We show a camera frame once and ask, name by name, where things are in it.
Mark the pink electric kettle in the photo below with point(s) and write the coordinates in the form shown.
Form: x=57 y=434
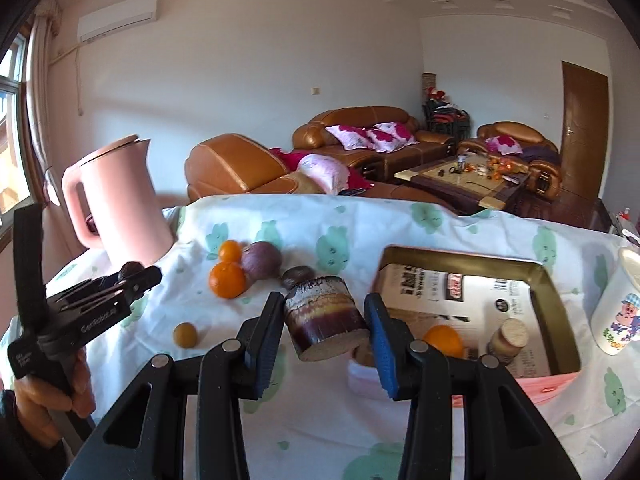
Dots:
x=120 y=200

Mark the white air conditioner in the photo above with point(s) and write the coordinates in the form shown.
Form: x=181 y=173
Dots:
x=117 y=17

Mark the smooth purple passion fruit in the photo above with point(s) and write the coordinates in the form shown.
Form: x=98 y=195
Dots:
x=261 y=260

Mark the pale pink pillow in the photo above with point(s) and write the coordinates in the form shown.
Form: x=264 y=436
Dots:
x=325 y=172

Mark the pink tin box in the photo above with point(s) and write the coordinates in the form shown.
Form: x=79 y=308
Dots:
x=550 y=285

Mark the purple blanket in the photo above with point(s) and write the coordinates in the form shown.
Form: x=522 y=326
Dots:
x=540 y=152

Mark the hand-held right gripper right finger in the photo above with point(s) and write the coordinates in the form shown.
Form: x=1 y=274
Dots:
x=385 y=355

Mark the pink floral pillow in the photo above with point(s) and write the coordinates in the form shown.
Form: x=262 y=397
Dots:
x=347 y=137
x=505 y=146
x=382 y=141
x=397 y=132

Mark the large orange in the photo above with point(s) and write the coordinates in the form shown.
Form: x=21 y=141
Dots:
x=227 y=280

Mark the printed paper liner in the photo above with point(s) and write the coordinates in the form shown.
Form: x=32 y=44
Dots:
x=450 y=302

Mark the wooden coffee table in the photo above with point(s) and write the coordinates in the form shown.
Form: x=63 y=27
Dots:
x=450 y=180

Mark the dark television stand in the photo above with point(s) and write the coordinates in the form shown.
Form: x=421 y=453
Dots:
x=617 y=232

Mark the beige curtain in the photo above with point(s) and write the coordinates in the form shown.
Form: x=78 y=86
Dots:
x=42 y=110

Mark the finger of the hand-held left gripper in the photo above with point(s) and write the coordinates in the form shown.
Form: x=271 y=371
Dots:
x=147 y=278
x=111 y=281

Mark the small dark round fruit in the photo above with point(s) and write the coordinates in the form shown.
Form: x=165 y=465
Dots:
x=131 y=270

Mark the small orange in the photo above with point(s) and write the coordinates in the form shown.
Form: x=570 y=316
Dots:
x=231 y=251

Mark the brown leather armchair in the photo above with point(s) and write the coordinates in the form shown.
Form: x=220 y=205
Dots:
x=545 y=170

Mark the red blanket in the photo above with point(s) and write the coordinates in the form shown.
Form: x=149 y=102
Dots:
x=287 y=157

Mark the white cartoon mug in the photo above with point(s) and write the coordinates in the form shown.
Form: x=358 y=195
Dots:
x=617 y=305

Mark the brown wooden door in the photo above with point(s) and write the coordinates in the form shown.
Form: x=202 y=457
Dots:
x=582 y=130

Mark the person's left hand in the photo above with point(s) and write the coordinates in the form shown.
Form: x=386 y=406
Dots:
x=35 y=400

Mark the stack of black chairs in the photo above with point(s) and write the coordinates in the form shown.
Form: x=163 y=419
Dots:
x=445 y=120

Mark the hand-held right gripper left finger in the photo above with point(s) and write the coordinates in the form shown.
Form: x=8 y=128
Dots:
x=265 y=345

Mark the red plush toy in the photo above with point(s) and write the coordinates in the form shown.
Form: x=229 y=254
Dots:
x=436 y=94

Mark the person's left forearm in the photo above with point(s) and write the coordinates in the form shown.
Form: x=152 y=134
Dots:
x=20 y=450

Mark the brown leather long sofa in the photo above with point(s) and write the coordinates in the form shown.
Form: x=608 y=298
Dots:
x=350 y=117

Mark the brown leather sofa chaise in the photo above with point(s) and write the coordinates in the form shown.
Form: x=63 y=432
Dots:
x=230 y=165

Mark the rolled patterned mat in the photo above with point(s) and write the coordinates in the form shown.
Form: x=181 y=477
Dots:
x=428 y=82

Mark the wrinkled dark passion fruit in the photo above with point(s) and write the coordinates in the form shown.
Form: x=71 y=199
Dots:
x=297 y=277

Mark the small yellow-brown fruit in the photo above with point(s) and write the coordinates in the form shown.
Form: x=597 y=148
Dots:
x=185 y=335

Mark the air conditioner pipe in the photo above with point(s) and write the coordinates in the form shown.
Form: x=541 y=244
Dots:
x=78 y=80

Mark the window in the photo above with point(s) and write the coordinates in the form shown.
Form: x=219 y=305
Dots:
x=10 y=150

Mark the pile of oranges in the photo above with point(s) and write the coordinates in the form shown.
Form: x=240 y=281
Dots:
x=502 y=165

